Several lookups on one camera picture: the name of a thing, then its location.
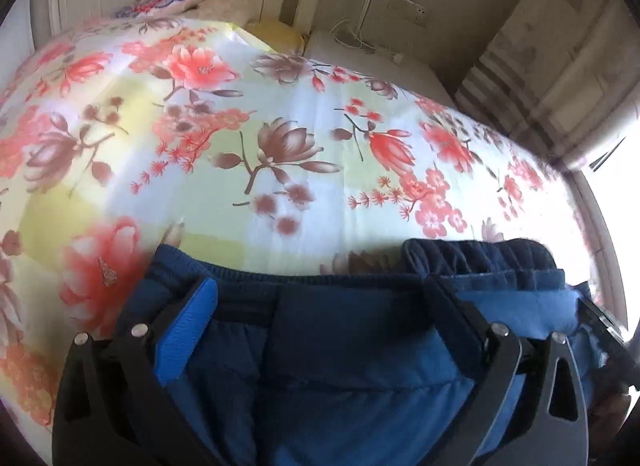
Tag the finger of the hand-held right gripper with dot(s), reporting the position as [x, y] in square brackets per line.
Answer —
[607, 331]

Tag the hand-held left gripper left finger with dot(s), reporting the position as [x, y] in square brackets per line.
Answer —
[185, 331]

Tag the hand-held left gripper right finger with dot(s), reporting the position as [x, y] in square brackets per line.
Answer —
[450, 316]

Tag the blue quilted jacket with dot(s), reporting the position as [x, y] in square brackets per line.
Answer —
[350, 361]

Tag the floral quilt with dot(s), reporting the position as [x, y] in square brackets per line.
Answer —
[300, 110]

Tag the white nightstand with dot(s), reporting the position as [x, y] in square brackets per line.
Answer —
[370, 65]

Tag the patterned curtain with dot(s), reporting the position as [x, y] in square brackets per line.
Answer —
[550, 55]

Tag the yellow pillow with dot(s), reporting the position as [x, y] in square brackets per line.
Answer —
[277, 35]

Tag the peach pillow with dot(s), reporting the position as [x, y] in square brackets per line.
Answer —
[225, 9]

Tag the wall outlet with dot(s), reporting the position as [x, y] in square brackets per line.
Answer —
[407, 10]

